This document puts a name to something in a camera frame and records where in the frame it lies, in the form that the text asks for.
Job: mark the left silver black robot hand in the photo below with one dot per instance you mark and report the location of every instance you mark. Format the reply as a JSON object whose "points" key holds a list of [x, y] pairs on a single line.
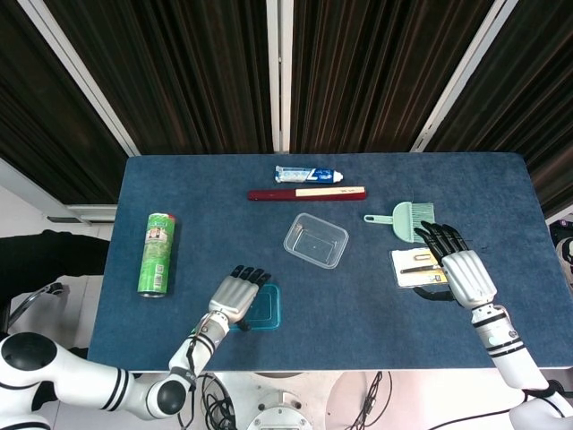
{"points": [[233, 298]]}

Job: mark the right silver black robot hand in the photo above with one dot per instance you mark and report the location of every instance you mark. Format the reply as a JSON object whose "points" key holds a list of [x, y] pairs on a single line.
{"points": [[467, 277]]}

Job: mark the blue translucent plastic lid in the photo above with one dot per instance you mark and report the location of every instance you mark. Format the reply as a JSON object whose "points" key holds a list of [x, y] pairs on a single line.
{"points": [[268, 309]]}

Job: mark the clear plastic food container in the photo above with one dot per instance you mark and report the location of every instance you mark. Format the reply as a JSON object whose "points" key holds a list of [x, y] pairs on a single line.
{"points": [[315, 244]]}

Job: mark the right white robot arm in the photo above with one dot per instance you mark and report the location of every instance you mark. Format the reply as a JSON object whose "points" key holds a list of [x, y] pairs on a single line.
{"points": [[506, 354]]}

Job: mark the white grey robot base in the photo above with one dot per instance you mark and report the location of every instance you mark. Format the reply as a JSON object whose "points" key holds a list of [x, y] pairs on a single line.
{"points": [[286, 403]]}

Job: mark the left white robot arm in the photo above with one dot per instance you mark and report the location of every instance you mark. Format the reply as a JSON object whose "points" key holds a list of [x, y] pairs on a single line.
{"points": [[89, 380]]}

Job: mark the razor blister pack card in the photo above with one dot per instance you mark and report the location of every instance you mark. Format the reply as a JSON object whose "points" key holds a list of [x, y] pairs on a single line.
{"points": [[414, 269]]}

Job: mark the mint green mini brush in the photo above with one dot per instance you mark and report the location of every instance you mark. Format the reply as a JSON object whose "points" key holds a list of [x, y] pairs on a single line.
{"points": [[423, 215]]}

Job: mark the green chips can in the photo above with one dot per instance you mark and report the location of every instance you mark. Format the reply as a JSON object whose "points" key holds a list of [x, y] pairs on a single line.
{"points": [[157, 255]]}

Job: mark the mint green mini dustpan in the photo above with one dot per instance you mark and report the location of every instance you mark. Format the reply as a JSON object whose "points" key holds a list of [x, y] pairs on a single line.
{"points": [[400, 221]]}

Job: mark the black white device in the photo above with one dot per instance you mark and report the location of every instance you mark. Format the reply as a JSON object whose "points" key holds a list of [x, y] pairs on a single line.
{"points": [[564, 251]]}

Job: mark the blue table cloth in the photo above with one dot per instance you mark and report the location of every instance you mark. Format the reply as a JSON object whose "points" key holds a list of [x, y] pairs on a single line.
{"points": [[336, 322]]}

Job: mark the dark red chopstick box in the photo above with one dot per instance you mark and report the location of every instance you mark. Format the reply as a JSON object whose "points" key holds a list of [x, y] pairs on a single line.
{"points": [[273, 195]]}

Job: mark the blue white toothpaste tube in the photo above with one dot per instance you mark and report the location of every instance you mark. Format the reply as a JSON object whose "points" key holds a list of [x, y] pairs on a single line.
{"points": [[309, 174]]}

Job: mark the black chair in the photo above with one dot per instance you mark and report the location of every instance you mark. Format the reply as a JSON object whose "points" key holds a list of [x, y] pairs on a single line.
{"points": [[40, 260]]}

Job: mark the dark brown curtain panel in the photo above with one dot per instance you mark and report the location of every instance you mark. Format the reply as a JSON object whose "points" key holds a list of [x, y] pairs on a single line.
{"points": [[188, 76], [40, 112], [537, 89], [371, 76]]}

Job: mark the white frame post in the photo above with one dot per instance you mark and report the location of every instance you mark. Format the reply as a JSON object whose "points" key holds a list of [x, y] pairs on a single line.
{"points": [[80, 76], [461, 76], [279, 76]]}

